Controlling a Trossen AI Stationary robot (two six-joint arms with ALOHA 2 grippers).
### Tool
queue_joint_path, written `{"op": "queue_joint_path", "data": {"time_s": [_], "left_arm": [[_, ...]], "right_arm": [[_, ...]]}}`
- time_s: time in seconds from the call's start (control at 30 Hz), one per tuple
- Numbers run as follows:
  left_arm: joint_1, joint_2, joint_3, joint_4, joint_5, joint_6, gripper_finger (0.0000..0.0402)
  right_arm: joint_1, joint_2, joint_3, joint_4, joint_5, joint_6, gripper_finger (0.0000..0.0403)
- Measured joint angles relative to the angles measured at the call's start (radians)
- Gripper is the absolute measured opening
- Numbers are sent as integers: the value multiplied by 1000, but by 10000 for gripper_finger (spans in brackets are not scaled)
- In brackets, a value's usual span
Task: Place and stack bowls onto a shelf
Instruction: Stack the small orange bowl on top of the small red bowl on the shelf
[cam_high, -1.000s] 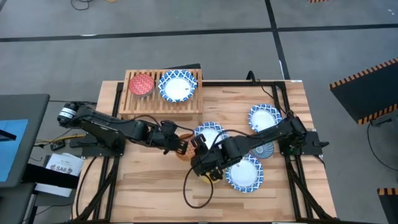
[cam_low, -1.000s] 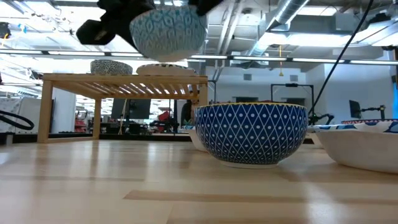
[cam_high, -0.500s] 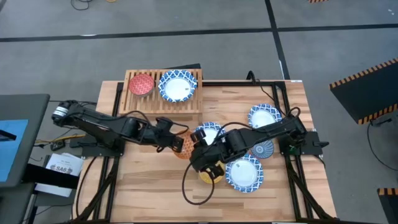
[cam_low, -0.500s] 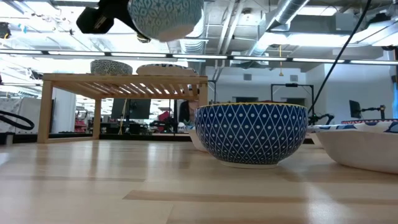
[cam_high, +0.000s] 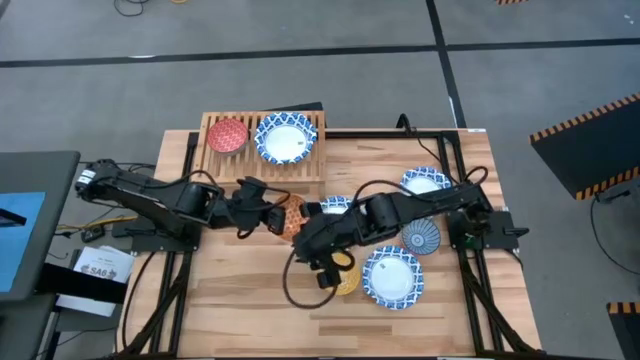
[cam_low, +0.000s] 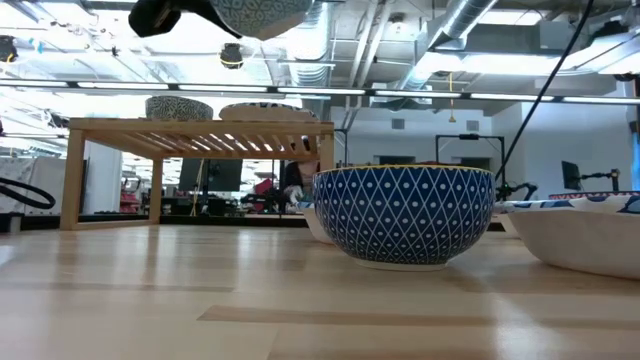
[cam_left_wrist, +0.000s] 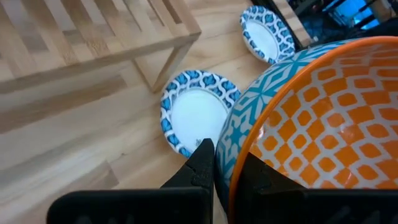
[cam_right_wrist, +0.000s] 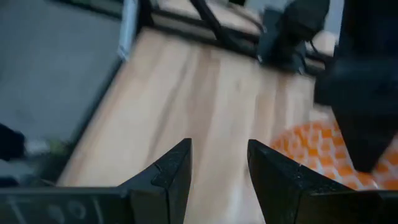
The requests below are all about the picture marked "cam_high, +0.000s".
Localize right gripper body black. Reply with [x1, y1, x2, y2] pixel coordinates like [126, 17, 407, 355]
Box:
[294, 219, 351, 274]

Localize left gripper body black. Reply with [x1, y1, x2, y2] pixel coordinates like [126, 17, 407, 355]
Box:
[222, 192, 274, 236]

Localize yellow patterned ceramic bowl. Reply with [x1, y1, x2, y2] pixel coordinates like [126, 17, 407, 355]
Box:
[324, 251, 362, 297]

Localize orange patterned ceramic bowl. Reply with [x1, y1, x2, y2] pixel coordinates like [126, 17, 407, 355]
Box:
[276, 193, 310, 244]

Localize blue white patterned paper bowl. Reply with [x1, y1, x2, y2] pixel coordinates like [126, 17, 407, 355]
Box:
[319, 195, 355, 216]
[399, 166, 454, 197]
[253, 111, 319, 166]
[361, 244, 426, 311]

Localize red leaf-pattern ceramic bowl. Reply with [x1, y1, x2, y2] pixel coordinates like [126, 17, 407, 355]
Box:
[206, 117, 250, 156]

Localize blue radial-striped ceramic bowl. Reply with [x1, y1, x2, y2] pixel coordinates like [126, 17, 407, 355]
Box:
[401, 218, 442, 257]

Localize slatted wooden shelf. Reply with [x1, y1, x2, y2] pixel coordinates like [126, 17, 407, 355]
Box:
[192, 110, 327, 200]

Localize black power brick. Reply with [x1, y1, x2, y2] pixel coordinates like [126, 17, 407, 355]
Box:
[110, 219, 151, 239]

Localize white printed papers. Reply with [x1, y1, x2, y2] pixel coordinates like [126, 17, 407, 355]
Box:
[54, 244, 136, 319]

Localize small black device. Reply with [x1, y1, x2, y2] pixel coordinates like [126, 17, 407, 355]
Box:
[79, 224, 106, 244]

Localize grey desk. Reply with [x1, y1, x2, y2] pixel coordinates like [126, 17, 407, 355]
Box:
[0, 149, 81, 304]

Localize blue sheet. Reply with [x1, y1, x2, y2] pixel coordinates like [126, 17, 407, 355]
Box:
[0, 191, 47, 294]

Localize black flat object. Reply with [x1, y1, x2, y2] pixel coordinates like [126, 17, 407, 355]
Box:
[0, 208, 28, 228]

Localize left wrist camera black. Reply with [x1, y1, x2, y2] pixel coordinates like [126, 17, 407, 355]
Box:
[237, 175, 269, 201]

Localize braided right arm cable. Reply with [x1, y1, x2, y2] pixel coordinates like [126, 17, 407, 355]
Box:
[282, 247, 357, 310]

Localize black aluminium table frame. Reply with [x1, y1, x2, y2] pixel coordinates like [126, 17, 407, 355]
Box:
[113, 127, 547, 360]

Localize yellow cable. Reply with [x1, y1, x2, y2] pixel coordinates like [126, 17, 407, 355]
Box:
[54, 214, 139, 235]

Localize black cable with plug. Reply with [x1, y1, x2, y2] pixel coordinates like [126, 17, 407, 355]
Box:
[396, 113, 459, 181]

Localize black floor cable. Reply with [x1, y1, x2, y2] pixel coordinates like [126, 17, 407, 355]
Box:
[112, 0, 152, 18]
[589, 192, 640, 265]

